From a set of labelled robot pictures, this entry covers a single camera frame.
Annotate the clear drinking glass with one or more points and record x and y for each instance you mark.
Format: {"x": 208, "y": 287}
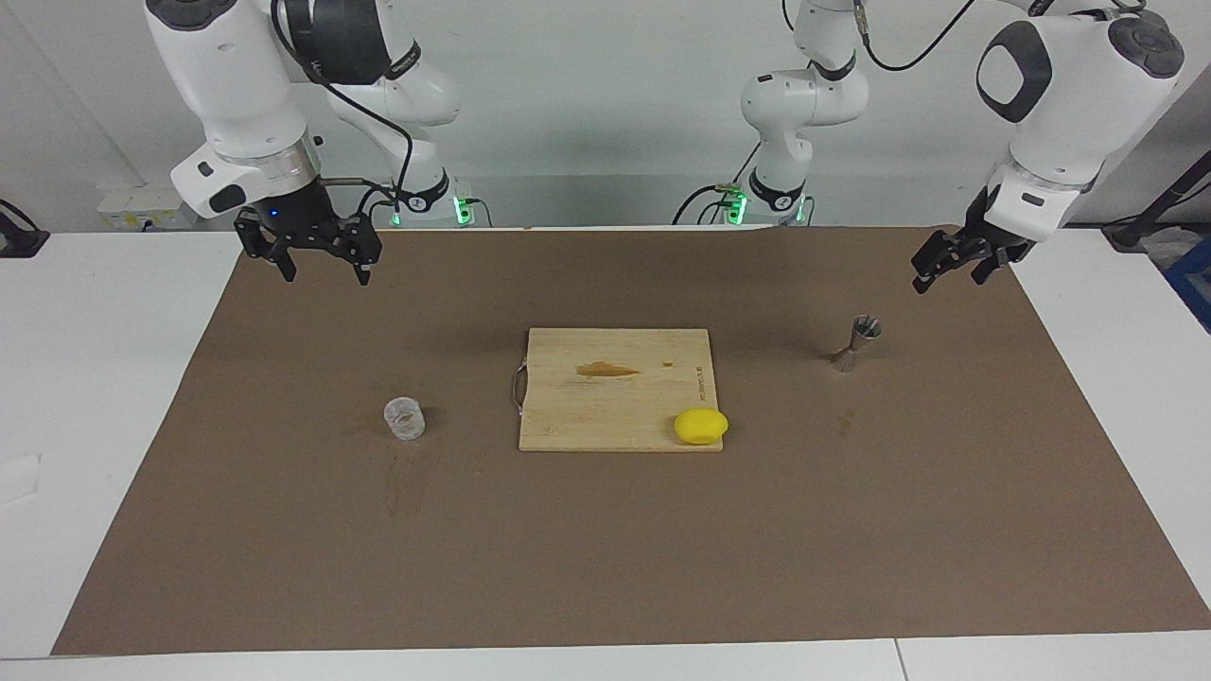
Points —
{"x": 856, "y": 348}

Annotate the white wall power strip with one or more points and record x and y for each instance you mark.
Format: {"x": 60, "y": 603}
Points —
{"x": 132, "y": 203}

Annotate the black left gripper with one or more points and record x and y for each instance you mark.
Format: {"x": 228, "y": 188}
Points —
{"x": 993, "y": 236}

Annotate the brown table mat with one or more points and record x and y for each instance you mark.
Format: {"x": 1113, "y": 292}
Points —
{"x": 284, "y": 567}

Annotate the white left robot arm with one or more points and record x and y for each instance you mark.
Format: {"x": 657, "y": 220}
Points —
{"x": 1060, "y": 76}

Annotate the black clamp stand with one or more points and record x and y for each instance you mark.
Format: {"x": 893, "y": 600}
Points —
{"x": 21, "y": 238}

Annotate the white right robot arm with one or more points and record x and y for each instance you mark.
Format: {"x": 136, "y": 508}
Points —
{"x": 236, "y": 76}

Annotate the wooden cutting board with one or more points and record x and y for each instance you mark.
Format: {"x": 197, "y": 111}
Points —
{"x": 605, "y": 407}

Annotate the black tripod leg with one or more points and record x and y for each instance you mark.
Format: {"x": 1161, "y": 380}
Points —
{"x": 1159, "y": 203}

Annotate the white paper patch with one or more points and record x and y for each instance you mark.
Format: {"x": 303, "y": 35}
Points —
{"x": 19, "y": 478}

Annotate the yellow lemon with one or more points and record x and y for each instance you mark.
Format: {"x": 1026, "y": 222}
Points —
{"x": 700, "y": 427}

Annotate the small clear glass cup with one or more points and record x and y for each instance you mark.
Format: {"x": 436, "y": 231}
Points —
{"x": 404, "y": 419}

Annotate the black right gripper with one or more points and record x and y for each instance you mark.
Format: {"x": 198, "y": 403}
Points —
{"x": 298, "y": 222}

